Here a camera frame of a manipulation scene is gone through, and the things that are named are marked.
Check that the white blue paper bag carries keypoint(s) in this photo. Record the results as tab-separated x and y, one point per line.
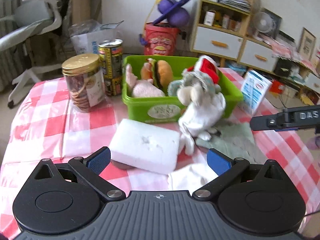
86	36

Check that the purple saturn hopper ball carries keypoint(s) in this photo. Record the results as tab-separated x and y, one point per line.
173	12

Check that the small white desk fan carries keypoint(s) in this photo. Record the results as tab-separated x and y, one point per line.
263	23

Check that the grey white plush bunny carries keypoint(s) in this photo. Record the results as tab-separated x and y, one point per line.
205	106

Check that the framed picture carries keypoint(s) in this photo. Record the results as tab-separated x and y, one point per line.
307	44

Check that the white foam sponge block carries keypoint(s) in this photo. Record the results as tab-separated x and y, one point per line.
145	146

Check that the wooden white drawer cabinet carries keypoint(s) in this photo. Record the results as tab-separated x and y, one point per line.
222	30

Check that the yellow black tin can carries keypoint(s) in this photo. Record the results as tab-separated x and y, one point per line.
111	57

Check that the green plastic cookie bin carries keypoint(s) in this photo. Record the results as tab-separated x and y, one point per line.
168	108

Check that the hamburger plush toy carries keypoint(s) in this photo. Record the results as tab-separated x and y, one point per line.
159	72

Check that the pink plush toy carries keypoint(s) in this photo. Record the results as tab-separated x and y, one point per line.
141	88

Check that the red Lays chip bucket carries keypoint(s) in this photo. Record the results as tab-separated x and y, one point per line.
159	39

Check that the gold lid cookie jar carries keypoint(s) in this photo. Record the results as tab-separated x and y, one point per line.
85	81

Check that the blue white milk carton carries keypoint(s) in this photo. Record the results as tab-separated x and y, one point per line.
254	88

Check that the red white santa plush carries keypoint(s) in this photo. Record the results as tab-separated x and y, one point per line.
206	65

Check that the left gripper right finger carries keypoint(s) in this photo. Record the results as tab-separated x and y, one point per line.
228	171

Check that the person right hand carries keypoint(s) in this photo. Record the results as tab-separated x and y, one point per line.
314	143

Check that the red white checkered tablecloth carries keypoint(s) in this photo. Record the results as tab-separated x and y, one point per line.
46	125

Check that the grey green towel cloth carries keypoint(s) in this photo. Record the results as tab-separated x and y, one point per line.
234	140

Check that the white office chair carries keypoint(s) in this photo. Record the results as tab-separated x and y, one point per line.
33	17

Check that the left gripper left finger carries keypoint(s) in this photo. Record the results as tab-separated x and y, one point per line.
88	171

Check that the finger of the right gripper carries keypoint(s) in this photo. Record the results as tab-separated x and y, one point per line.
269	122
286	129

